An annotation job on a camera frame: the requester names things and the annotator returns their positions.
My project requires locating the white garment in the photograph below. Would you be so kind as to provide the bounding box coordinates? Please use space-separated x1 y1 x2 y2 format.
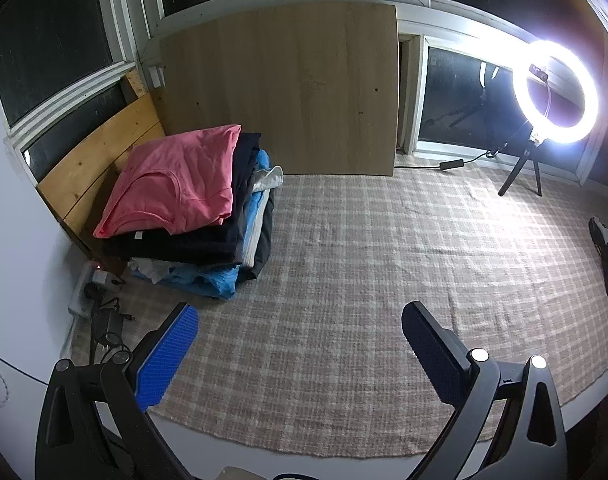
253 167 285 194

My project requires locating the white power strip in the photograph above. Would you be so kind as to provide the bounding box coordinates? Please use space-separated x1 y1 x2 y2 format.
68 262 127 316

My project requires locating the pine wood plank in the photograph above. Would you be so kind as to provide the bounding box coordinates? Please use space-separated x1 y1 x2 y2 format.
36 92 167 257

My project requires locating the grey garment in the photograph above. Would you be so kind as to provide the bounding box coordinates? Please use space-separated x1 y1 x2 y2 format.
241 200 265 267

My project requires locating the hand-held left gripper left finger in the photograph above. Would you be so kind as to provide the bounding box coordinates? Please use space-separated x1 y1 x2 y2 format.
36 301 199 480

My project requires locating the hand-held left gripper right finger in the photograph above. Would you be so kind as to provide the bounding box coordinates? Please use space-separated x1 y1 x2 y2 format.
401 301 570 480

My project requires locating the pink shirt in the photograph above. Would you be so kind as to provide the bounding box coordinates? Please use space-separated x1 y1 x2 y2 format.
92 125 242 239

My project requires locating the light wooden board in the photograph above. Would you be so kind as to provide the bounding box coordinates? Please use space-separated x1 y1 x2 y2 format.
159 2 399 177

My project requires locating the plaid mat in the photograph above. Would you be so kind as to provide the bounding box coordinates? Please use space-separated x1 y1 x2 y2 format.
68 167 608 458

